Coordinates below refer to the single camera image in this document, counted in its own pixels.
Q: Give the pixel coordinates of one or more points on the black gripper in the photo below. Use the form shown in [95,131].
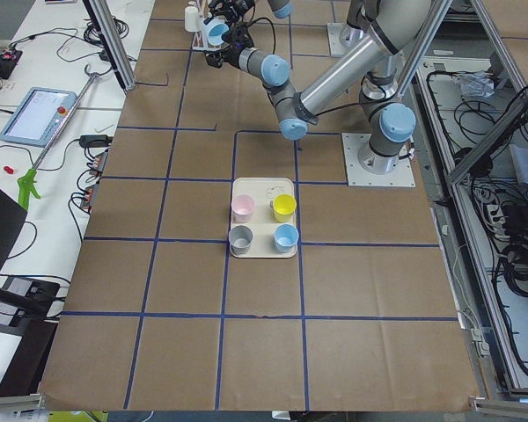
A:
[241,4]
[227,56]

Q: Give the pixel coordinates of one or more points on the light blue cup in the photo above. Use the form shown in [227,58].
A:
[286,237]
[214,31]

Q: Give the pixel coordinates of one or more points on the white ikea cup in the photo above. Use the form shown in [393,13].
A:
[192,21]

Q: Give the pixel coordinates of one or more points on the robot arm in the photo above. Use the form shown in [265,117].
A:
[382,29]
[280,8]

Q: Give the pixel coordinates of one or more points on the pink cup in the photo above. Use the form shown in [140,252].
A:
[242,207]

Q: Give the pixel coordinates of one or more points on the yellow cup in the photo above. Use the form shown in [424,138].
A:
[284,206]

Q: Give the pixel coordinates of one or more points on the grey cup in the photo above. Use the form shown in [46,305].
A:
[240,239]

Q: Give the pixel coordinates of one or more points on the cream rabbit tray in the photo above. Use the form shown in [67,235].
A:
[263,222]

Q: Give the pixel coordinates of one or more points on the blue teach pendant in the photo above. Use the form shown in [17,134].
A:
[36,117]

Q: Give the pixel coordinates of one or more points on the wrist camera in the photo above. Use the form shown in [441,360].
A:
[214,59]

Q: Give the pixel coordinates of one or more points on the white wire cup rack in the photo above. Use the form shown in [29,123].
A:
[199,42]

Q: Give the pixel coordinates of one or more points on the green-handled reacher grabber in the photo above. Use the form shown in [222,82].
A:
[26,183]

